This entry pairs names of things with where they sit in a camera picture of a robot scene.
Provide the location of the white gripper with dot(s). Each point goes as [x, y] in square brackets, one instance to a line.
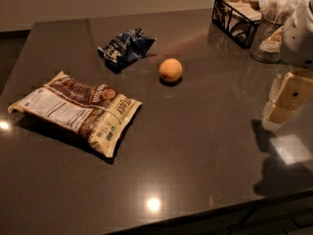
[298, 39]

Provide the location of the brown and cream chip bag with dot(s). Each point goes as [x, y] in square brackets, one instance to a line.
[96, 113]

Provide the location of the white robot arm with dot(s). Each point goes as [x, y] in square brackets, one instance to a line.
[294, 42]

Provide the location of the blue crumpled chip bag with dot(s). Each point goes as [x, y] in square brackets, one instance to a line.
[126, 49]

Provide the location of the metal cup with utensil packets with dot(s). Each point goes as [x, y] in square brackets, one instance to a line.
[265, 47]

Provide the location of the white plastic utensil packets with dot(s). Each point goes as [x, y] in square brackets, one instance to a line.
[277, 11]

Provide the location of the orange fruit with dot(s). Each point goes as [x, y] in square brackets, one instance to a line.
[170, 70]

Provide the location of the black wire napkin basket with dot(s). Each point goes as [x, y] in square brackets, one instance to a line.
[239, 19]

